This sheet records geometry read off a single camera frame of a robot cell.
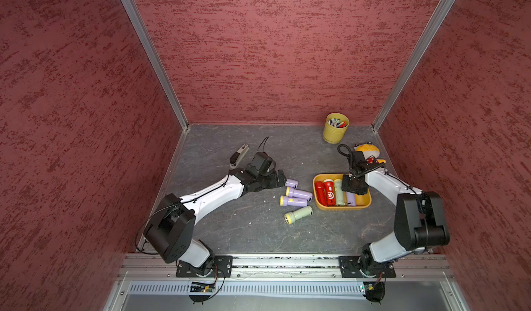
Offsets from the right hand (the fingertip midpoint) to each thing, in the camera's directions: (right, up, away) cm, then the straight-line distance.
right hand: (348, 190), depth 91 cm
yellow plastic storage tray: (+6, -5, 0) cm, 8 cm away
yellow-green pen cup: (-2, +30, +12) cm, 32 cm away
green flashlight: (-5, -1, -2) cm, 5 cm away
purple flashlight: (0, -3, -2) cm, 4 cm away
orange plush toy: (+14, +17, +9) cm, 24 cm away
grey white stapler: (-53, +14, +9) cm, 56 cm away
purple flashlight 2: (-21, -1, -1) cm, 21 cm away
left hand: (-33, +4, -7) cm, 34 cm away
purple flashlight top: (-26, +3, +3) cm, 26 cm away
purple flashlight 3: (-29, -4, -4) cm, 30 cm away
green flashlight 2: (-27, -9, -8) cm, 30 cm away
